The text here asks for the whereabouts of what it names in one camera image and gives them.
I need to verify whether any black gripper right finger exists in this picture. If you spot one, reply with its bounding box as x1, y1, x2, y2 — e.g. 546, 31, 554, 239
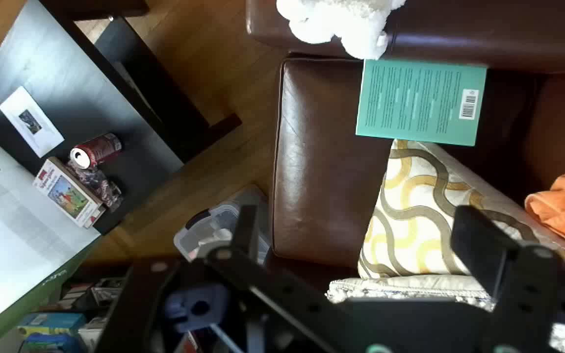
452, 205, 562, 353

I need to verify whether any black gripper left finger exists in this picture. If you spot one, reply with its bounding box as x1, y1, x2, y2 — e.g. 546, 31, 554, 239
207, 205, 362, 353

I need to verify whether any white teddy bear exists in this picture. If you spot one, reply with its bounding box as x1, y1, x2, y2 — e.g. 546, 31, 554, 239
275, 0, 407, 60

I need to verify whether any teal blue book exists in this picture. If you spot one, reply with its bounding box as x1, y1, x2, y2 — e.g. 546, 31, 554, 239
356, 58, 487, 146

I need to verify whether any yellow wavy pattern pillow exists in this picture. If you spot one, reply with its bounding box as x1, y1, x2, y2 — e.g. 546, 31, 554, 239
358, 139, 565, 278

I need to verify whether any clear plastic storage bin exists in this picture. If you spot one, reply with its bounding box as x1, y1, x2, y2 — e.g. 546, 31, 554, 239
173, 188, 271, 264

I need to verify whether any brown leather couch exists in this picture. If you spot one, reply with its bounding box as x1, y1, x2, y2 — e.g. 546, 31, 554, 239
246, 0, 565, 268

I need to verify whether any black coffee table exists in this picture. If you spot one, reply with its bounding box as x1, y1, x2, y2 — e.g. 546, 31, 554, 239
0, 0, 240, 233

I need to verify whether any red soda can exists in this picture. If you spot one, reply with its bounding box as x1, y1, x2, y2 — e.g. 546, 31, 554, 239
69, 133, 122, 168

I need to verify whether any small colourful card box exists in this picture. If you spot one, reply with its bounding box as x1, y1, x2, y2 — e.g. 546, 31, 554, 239
34, 156, 107, 227

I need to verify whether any large white cardboard box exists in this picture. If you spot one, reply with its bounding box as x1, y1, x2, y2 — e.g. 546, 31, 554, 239
0, 146, 99, 315

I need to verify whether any white paper card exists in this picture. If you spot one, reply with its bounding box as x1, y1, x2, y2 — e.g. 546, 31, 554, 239
0, 86, 65, 156

